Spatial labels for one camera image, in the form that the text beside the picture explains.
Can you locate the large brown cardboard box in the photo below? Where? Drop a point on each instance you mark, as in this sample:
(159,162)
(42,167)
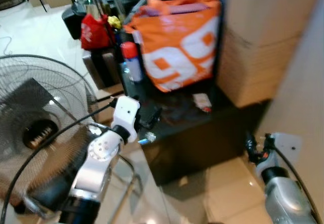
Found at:
(268,37)

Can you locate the black standing fan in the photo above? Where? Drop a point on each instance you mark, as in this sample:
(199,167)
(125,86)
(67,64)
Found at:
(35,128)

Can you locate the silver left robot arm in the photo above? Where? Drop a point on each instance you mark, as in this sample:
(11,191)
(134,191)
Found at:
(96,158)

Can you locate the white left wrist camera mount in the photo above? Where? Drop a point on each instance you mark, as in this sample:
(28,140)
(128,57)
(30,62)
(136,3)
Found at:
(125,114)

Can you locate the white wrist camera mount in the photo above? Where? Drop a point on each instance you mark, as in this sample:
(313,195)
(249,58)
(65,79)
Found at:
(286,145)
(125,114)

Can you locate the red plastic bag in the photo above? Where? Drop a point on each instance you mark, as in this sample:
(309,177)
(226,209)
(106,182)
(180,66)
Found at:
(95,34)

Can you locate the orange white shopping bag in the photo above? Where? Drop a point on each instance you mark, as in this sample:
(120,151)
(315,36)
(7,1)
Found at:
(177,47)

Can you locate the black glossy cabinet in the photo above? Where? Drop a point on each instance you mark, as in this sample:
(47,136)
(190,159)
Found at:
(202,138)

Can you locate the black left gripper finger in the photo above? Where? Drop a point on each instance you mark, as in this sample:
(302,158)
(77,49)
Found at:
(155,116)

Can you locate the dark brown stool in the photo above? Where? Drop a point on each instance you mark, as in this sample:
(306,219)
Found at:
(101,67)

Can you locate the red capped spray can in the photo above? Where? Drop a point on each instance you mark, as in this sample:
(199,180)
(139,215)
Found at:
(131,62)

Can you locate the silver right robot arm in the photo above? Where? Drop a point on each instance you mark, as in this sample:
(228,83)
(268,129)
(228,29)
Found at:
(283,196)

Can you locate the small yellow item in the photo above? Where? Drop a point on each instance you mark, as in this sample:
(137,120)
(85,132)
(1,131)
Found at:
(115,22)

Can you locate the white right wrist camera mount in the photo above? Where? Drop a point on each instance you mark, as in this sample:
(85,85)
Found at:
(286,145)

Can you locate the small white red card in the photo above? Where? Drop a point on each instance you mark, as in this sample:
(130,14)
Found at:
(202,102)

